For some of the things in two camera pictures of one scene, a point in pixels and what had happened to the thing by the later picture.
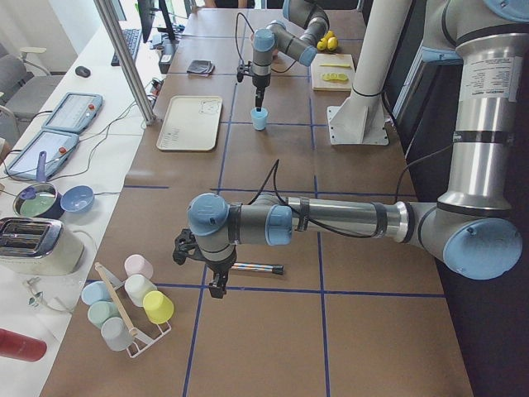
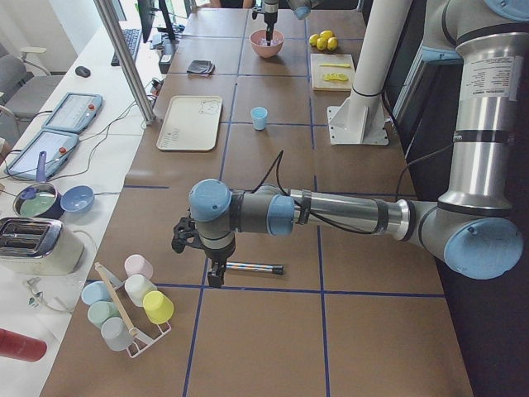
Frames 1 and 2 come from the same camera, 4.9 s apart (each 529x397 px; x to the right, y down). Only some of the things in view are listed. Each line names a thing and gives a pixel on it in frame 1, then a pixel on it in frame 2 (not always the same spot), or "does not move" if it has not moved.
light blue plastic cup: [259, 118] does not move
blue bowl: [78, 198] does not move
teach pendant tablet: [57, 146] does not move
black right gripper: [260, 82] → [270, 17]
